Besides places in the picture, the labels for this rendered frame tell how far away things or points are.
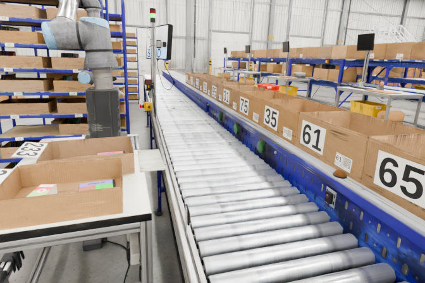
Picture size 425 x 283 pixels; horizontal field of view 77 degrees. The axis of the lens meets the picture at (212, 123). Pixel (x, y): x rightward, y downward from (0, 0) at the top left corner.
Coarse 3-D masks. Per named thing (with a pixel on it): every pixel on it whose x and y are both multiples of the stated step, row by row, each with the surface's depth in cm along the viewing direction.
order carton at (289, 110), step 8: (264, 104) 156; (272, 104) 146; (280, 104) 163; (288, 104) 164; (296, 104) 165; (304, 104) 166; (312, 104) 158; (320, 104) 152; (264, 112) 156; (280, 112) 138; (288, 112) 131; (296, 112) 124; (280, 120) 138; (288, 120) 131; (296, 120) 125; (272, 128) 148; (280, 128) 139; (288, 128) 131; (296, 128) 125; (280, 136) 139; (296, 136) 125
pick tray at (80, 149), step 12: (48, 144) 128; (60, 144) 134; (72, 144) 136; (84, 144) 138; (96, 144) 140; (108, 144) 142; (120, 144) 144; (48, 156) 126; (60, 156) 135; (72, 156) 137; (84, 156) 138; (96, 156) 114; (108, 156) 116; (120, 156) 118; (132, 156) 120; (132, 168) 121
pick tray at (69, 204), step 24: (24, 168) 103; (48, 168) 106; (72, 168) 109; (96, 168) 112; (120, 168) 115; (0, 192) 87; (24, 192) 101; (72, 192) 84; (96, 192) 86; (120, 192) 89; (0, 216) 79; (24, 216) 81; (48, 216) 83; (72, 216) 86; (96, 216) 88
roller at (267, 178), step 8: (256, 176) 123; (264, 176) 124; (272, 176) 124; (280, 176) 125; (184, 184) 114; (192, 184) 114; (200, 184) 115; (208, 184) 116; (216, 184) 116; (224, 184) 117; (232, 184) 118
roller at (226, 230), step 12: (288, 216) 93; (300, 216) 93; (312, 216) 94; (324, 216) 94; (204, 228) 85; (216, 228) 85; (228, 228) 85; (240, 228) 86; (252, 228) 87; (264, 228) 88; (276, 228) 89; (204, 240) 82
